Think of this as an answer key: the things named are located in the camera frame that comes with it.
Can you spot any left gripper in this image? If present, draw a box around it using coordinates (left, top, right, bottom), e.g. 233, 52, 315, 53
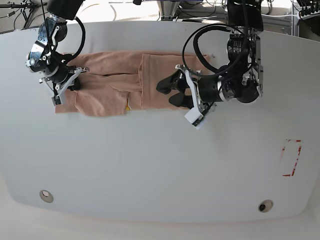
156, 64, 225, 115

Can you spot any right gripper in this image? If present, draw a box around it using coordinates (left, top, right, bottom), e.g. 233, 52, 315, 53
39, 66, 89, 96

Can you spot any peach pink T-shirt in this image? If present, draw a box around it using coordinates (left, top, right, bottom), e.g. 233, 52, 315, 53
55, 50, 208, 117

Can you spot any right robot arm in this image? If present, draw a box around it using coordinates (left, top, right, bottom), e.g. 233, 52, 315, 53
25, 0, 89, 106

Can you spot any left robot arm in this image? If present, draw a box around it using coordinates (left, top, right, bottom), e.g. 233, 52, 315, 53
156, 0, 264, 123

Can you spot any black tripod stand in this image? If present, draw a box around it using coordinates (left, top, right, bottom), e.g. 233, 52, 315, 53
0, 0, 42, 32

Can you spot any left round table grommet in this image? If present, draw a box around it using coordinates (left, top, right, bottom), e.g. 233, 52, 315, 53
39, 190, 54, 204

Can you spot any round table grommet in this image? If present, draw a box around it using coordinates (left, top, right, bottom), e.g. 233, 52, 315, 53
258, 199, 274, 213
39, 190, 54, 204

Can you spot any red tape rectangle marking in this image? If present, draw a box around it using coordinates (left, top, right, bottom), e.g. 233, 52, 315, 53
279, 139, 303, 177

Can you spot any right round table grommet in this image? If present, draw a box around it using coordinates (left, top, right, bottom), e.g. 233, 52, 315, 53
258, 199, 274, 213

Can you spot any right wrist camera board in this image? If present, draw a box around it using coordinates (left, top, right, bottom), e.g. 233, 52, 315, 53
51, 94, 66, 106

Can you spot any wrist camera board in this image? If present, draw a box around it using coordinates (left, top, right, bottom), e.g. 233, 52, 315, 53
184, 107, 207, 130
51, 94, 66, 106

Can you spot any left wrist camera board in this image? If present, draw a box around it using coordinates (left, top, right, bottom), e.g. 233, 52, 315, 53
184, 107, 207, 130

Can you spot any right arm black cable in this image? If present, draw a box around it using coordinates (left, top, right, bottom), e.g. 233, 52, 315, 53
59, 16, 87, 63

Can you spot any grey metal centre post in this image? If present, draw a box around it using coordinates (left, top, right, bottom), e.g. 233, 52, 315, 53
157, 0, 181, 21

